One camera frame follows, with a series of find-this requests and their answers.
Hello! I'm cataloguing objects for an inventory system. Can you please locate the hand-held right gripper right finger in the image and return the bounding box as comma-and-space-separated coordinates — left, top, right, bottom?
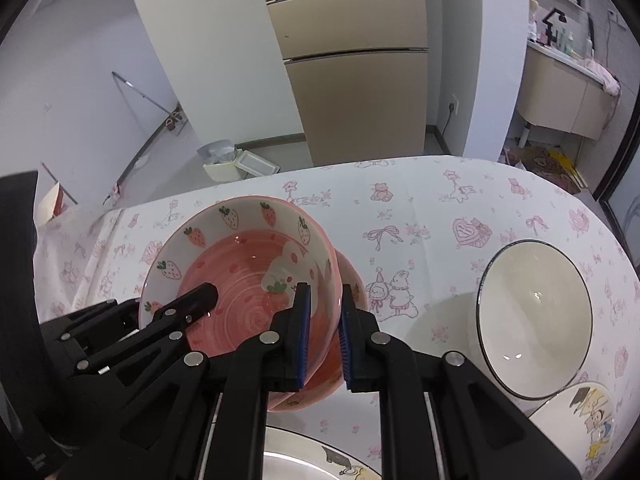
337, 285, 583, 480

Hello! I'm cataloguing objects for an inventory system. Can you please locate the pink strawberry print bowl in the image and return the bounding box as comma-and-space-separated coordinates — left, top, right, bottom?
267, 250, 371, 413
138, 195, 346, 391

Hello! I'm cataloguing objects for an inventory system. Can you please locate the grey trash bin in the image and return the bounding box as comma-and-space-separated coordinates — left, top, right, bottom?
197, 141, 236, 166

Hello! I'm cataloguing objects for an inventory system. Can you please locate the black sliding door frame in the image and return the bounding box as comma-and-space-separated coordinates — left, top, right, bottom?
592, 105, 640, 261

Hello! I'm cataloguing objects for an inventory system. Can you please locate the beige refrigerator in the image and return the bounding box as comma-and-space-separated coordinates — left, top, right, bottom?
254, 0, 431, 167

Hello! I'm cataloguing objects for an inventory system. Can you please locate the black power cable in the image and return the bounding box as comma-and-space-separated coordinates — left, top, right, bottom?
436, 110, 456, 155

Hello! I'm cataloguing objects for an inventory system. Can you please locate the pink towel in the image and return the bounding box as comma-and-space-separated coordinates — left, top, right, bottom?
585, 57, 622, 96

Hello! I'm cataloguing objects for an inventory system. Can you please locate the white bowl with dark rim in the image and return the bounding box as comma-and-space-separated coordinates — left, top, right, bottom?
467, 240, 594, 401

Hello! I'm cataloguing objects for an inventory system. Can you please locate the beige vanity cabinet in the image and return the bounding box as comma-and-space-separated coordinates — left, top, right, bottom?
517, 40, 618, 141

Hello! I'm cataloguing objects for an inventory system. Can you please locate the bear print floor mat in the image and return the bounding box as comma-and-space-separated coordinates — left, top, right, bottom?
502, 145, 591, 193

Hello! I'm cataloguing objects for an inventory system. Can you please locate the deep cartoon print plate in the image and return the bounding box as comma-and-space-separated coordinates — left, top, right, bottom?
527, 381, 615, 478

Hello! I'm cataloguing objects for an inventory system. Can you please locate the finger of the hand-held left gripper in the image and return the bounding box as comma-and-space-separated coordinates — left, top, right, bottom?
72, 327, 188, 377
41, 282, 220, 346

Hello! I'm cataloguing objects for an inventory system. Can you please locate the thin metal rod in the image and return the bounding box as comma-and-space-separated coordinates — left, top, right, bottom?
111, 71, 183, 111

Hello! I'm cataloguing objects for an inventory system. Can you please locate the black faucet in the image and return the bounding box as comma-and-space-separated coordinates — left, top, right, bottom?
541, 7, 568, 46

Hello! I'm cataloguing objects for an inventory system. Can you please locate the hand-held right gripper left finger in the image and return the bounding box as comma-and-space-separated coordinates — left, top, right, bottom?
57, 282, 313, 480

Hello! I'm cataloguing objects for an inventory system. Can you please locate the red white paper bag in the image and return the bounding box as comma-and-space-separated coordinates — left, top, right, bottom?
37, 162, 78, 226

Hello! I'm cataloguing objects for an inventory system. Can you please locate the cream lidded box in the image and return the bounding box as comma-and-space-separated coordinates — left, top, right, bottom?
204, 149, 278, 182

